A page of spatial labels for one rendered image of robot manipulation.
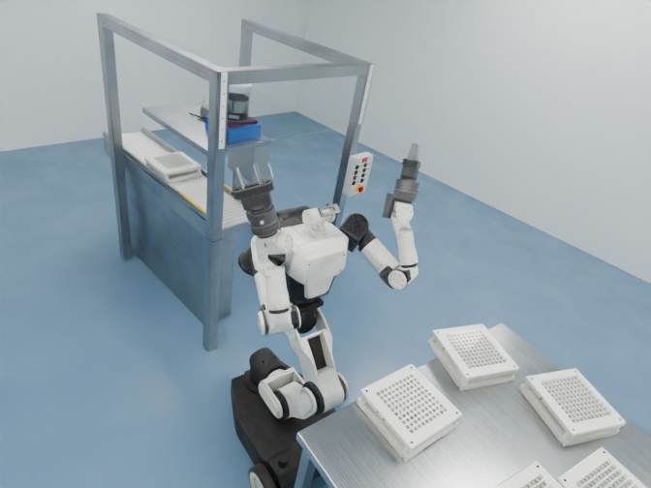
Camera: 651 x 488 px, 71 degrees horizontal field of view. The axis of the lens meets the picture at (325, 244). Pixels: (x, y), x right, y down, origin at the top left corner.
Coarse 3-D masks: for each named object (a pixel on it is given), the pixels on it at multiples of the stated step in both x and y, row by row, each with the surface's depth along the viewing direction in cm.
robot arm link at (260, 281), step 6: (258, 276) 156; (258, 282) 155; (264, 282) 154; (258, 288) 155; (264, 288) 153; (258, 294) 156; (264, 294) 152; (264, 300) 151; (264, 306) 150; (294, 306) 149; (258, 318) 148; (264, 318) 144; (264, 324) 144; (300, 324) 148; (264, 330) 144
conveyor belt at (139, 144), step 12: (132, 144) 305; (144, 144) 309; (156, 144) 312; (144, 156) 294; (192, 180) 277; (204, 180) 279; (192, 192) 265; (204, 192) 267; (204, 204) 255; (228, 204) 259; (240, 204) 262; (228, 216) 249; (240, 216) 251
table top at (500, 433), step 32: (512, 352) 188; (448, 384) 168; (512, 384) 173; (352, 416) 149; (480, 416) 158; (512, 416) 160; (320, 448) 138; (352, 448) 140; (384, 448) 141; (448, 448) 145; (480, 448) 147; (512, 448) 149; (544, 448) 151; (576, 448) 153; (608, 448) 155; (640, 448) 157; (352, 480) 131; (384, 480) 133; (416, 480) 134; (448, 480) 136; (480, 480) 138; (640, 480) 147
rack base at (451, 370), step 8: (432, 344) 181; (440, 352) 177; (440, 360) 177; (448, 360) 174; (448, 368) 172; (456, 376) 168; (496, 376) 172; (504, 376) 172; (456, 384) 167; (472, 384) 166; (480, 384) 168; (488, 384) 170
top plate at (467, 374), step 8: (448, 328) 183; (456, 328) 184; (464, 328) 185; (472, 328) 185; (480, 328) 186; (440, 336) 178; (488, 336) 183; (440, 344) 176; (448, 344) 175; (472, 344) 178; (496, 344) 180; (448, 352) 172; (456, 352) 172; (504, 352) 176; (456, 360) 169; (488, 360) 171; (512, 360) 173; (456, 368) 167; (464, 368) 166; (472, 368) 166; (480, 368) 167; (488, 368) 168; (496, 368) 169; (504, 368) 169; (512, 368) 170; (464, 376) 163; (472, 376) 163; (480, 376) 164; (488, 376) 166
